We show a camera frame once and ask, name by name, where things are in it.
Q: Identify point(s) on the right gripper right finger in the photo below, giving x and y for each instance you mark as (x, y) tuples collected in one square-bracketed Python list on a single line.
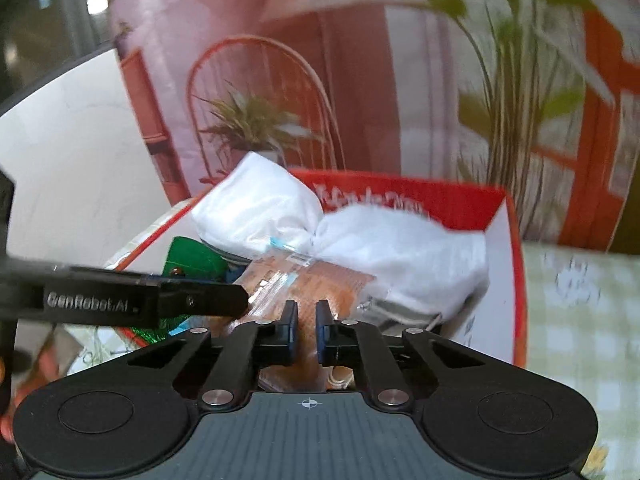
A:
[(336, 343)]

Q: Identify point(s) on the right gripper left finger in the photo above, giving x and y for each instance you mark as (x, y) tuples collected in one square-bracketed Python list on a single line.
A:
[(277, 340)]

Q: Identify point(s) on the packaged bread slice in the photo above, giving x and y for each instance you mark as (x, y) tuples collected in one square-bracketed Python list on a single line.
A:
[(279, 276)]

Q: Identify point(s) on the white mesh cloth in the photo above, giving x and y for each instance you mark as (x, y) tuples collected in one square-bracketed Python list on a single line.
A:
[(422, 271)]

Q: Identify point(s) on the printed room scene backdrop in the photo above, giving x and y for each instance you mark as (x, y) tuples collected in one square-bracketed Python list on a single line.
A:
[(539, 97)]

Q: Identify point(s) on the operator left hand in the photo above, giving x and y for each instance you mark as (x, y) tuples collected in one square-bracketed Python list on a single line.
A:
[(6, 407)]

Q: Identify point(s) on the green shiny bag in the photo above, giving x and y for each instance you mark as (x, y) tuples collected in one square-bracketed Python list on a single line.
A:
[(186, 258)]

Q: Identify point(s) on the red strawberry cardboard box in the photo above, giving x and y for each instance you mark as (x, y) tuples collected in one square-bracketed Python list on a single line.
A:
[(494, 323)]

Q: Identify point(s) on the green checkered tablecloth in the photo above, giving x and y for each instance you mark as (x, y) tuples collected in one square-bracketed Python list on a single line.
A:
[(583, 330)]

